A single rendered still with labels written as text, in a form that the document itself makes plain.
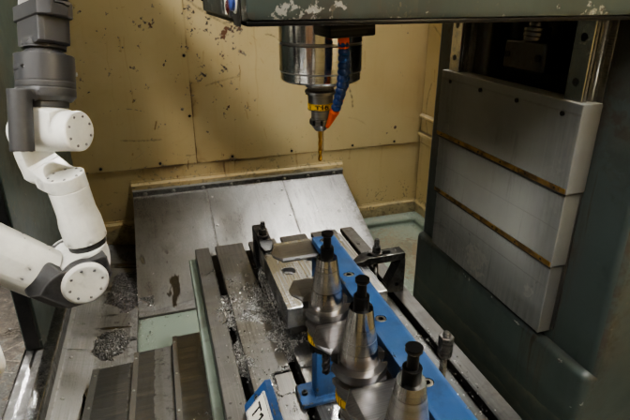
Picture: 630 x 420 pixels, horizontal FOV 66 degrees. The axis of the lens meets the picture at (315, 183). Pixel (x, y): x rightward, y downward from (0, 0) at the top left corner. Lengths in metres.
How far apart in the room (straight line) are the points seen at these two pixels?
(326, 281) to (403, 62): 1.66
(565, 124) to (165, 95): 1.41
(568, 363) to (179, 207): 1.43
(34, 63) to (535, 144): 0.93
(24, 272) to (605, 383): 1.13
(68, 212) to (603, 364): 1.06
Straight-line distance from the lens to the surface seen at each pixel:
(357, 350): 0.54
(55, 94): 0.87
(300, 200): 2.04
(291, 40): 0.91
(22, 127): 0.85
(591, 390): 1.23
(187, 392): 1.24
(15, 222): 1.27
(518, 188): 1.17
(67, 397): 1.45
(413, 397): 0.45
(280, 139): 2.06
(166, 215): 1.98
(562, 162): 1.06
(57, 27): 0.89
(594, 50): 1.03
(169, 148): 2.00
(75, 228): 0.93
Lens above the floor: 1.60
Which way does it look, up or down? 21 degrees down
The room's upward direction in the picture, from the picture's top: straight up
